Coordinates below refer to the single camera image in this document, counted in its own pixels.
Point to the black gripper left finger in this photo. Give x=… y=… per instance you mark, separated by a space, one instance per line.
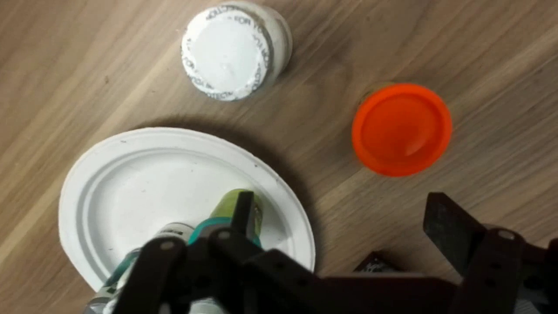
x=242 y=220

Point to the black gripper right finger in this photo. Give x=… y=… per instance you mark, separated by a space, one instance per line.
x=451 y=229

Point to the small green label can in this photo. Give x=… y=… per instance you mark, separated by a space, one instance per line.
x=223 y=215

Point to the white pill bottle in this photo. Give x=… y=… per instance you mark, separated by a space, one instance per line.
x=233 y=49
x=106 y=295

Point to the white paper plate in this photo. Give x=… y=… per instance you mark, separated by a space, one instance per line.
x=127 y=187

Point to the orange lid dough tub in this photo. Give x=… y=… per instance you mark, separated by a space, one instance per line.
x=401 y=130

